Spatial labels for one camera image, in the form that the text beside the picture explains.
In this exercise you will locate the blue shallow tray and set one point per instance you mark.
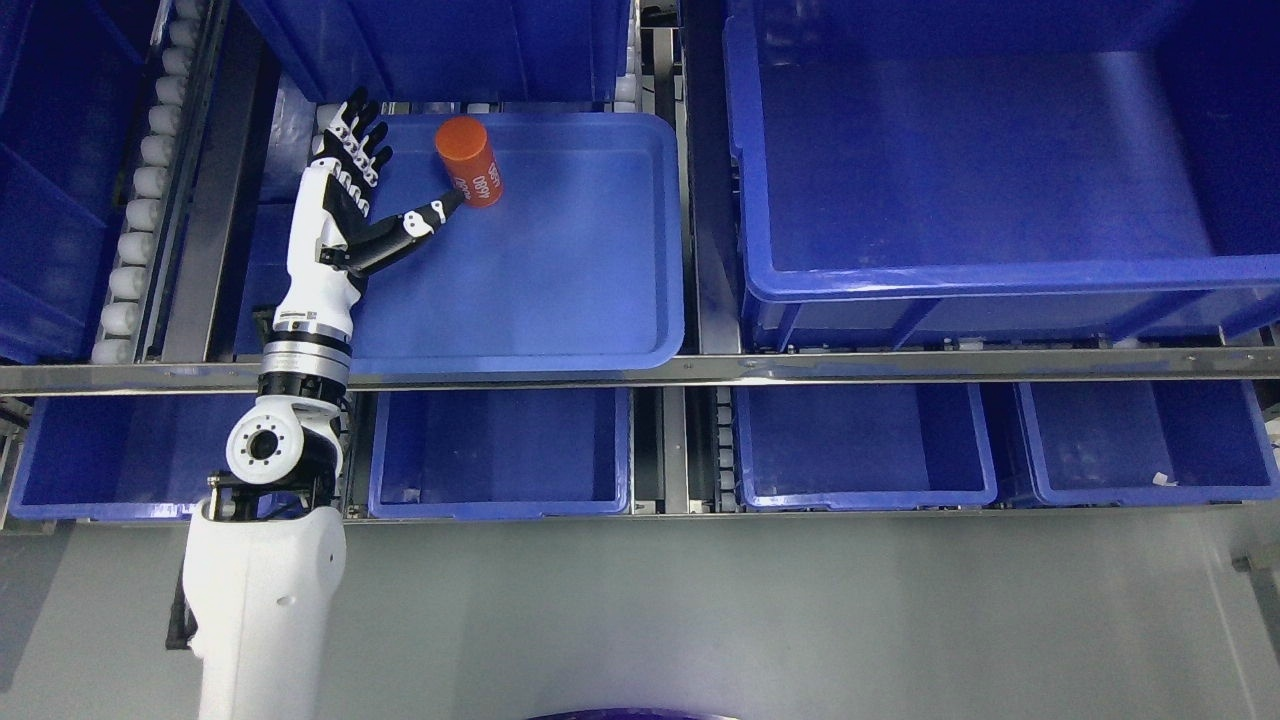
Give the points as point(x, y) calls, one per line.
point(577, 268)

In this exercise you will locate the blue bin top centre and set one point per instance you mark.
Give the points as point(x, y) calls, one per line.
point(449, 51)

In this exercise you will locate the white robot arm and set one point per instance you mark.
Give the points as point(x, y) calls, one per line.
point(266, 551)

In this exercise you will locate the blue bin far left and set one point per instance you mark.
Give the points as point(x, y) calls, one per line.
point(71, 85)

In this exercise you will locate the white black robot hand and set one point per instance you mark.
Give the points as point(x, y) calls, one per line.
point(333, 247)

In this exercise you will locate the large blue bin right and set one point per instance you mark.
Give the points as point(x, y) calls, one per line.
point(1009, 172)

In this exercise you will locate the metal shelf front rail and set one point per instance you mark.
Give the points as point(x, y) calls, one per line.
point(1226, 363)

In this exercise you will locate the orange cylindrical capacitor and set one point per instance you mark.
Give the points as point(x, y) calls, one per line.
point(464, 146)

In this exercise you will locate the white roller conveyor track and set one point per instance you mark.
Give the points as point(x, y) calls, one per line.
point(139, 272)

